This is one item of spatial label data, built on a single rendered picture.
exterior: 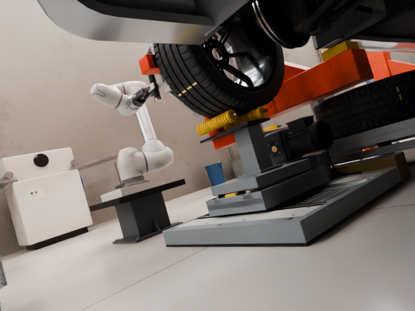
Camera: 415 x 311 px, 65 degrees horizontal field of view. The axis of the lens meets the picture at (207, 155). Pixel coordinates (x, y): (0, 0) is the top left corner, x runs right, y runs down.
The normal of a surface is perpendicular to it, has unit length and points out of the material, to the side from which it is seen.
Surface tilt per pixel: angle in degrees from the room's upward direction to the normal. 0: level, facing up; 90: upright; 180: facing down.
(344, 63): 90
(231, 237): 90
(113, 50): 90
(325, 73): 90
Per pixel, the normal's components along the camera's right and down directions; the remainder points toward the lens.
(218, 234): -0.74, 0.19
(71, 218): 0.62, -0.22
